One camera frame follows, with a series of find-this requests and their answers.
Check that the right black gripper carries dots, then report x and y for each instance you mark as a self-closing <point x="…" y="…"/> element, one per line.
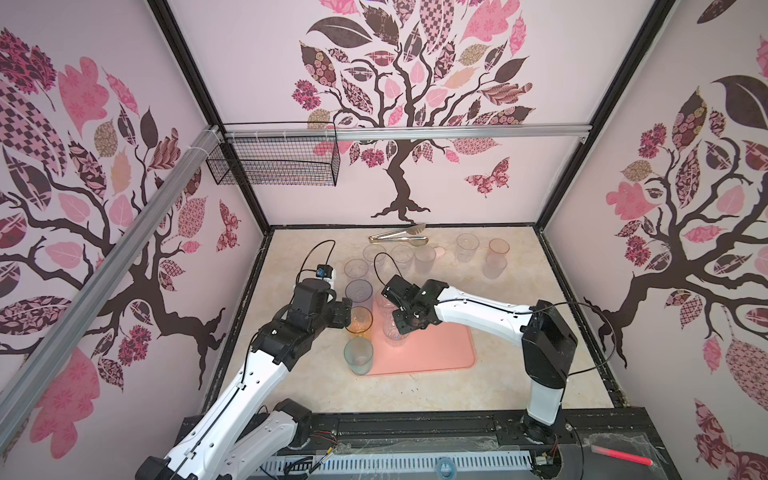
<point x="402" y="328"/>

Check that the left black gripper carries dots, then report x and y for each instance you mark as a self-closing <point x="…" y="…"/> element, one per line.
<point x="341" y="313"/>

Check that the clear faceted glass front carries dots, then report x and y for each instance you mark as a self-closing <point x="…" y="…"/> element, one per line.
<point x="392" y="335"/>

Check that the yellow amber glass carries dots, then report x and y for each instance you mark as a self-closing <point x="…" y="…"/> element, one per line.
<point x="361" y="322"/>

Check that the blue tall cup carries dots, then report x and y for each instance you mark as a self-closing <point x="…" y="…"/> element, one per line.
<point x="359" y="291"/>

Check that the green tall cup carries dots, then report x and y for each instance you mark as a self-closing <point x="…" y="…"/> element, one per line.
<point x="358" y="354"/>

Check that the pink transparent cup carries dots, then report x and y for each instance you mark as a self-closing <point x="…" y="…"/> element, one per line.
<point x="498" y="247"/>

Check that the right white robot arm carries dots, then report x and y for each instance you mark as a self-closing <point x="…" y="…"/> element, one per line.
<point x="547" y="342"/>

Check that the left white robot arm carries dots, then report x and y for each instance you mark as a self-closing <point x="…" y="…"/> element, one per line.
<point x="213" y="449"/>

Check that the pink tray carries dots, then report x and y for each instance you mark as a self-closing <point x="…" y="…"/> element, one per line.
<point x="442" y="347"/>

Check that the metal tongs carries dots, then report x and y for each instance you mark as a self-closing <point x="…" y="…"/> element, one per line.
<point x="412" y="235"/>

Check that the pink marker pen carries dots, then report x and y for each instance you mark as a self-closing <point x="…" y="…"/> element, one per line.
<point x="624" y="456"/>

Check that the black wire basket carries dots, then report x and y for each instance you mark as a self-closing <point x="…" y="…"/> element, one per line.
<point x="277" y="154"/>

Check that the white slotted cable duct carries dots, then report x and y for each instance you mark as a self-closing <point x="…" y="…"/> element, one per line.
<point x="437" y="465"/>

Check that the aluminium rail back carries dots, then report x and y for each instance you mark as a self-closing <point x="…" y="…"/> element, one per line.
<point x="416" y="133"/>

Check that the aluminium rail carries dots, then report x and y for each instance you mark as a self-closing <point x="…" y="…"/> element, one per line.
<point x="31" y="381"/>
<point x="416" y="133"/>

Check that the aluminium rail left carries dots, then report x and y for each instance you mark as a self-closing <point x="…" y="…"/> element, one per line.
<point x="31" y="381"/>

